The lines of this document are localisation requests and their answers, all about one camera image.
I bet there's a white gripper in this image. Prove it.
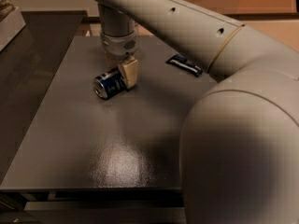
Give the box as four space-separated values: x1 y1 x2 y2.
100 32 138 90

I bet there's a blue pepsi can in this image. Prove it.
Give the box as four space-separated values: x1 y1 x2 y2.
93 68 126 100

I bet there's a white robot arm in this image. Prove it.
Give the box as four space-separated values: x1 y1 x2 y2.
95 0 299 224

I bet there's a dark blue snack packet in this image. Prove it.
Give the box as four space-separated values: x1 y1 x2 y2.
166 54 203 77

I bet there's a dark side counter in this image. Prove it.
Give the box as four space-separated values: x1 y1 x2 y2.
0 10 87 181

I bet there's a white box on counter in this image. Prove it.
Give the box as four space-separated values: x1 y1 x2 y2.
0 7 26 51

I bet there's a grey table drawer front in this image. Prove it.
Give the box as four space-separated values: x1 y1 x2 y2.
24 201 186 224

